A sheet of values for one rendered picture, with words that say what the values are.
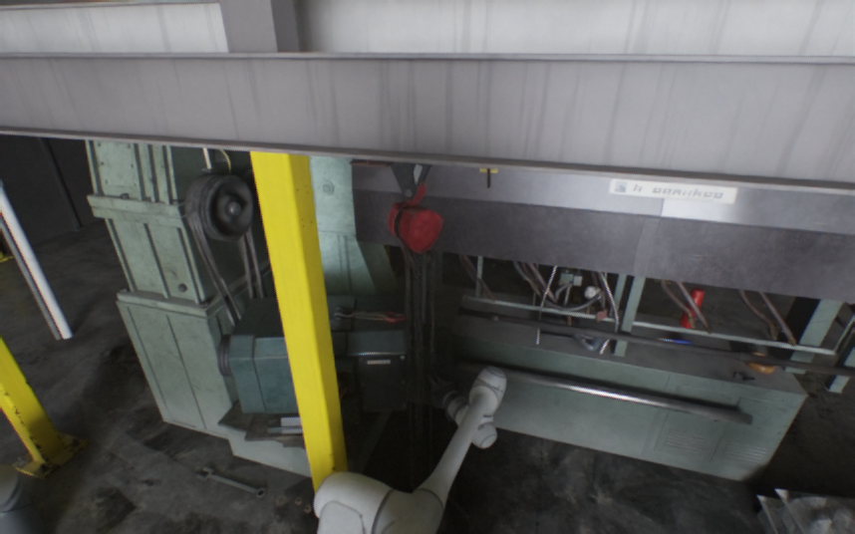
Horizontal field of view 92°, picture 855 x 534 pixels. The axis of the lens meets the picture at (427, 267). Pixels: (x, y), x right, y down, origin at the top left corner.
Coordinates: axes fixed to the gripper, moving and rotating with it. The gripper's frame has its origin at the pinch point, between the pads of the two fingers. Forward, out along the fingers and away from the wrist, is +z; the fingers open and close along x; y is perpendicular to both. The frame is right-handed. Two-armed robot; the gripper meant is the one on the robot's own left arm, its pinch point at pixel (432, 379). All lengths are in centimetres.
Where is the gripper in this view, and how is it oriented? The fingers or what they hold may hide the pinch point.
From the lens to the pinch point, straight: 183.8
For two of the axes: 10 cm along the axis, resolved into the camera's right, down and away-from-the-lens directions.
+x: -8.5, 2.4, -4.8
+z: -5.3, -3.9, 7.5
